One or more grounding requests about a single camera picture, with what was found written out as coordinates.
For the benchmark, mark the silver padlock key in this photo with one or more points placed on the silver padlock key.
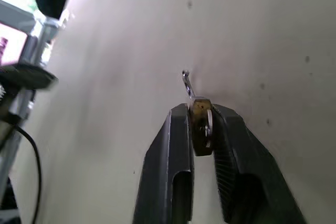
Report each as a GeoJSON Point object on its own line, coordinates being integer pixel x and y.
{"type": "Point", "coordinates": [188, 85]}

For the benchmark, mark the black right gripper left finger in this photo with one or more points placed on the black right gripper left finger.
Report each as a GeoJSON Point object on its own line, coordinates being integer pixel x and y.
{"type": "Point", "coordinates": [162, 161]}

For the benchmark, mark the silver metal stand frame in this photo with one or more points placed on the silver metal stand frame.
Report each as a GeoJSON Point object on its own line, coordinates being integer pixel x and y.
{"type": "Point", "coordinates": [31, 51]}

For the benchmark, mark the brass padlock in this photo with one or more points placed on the brass padlock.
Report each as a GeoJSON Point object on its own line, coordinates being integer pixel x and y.
{"type": "Point", "coordinates": [200, 129]}

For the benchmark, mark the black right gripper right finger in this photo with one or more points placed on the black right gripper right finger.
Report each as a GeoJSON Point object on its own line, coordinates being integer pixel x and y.
{"type": "Point", "coordinates": [252, 161]}

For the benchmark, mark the black round clamp plate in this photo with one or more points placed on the black round clamp plate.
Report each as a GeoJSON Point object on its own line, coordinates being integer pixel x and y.
{"type": "Point", "coordinates": [26, 75]}

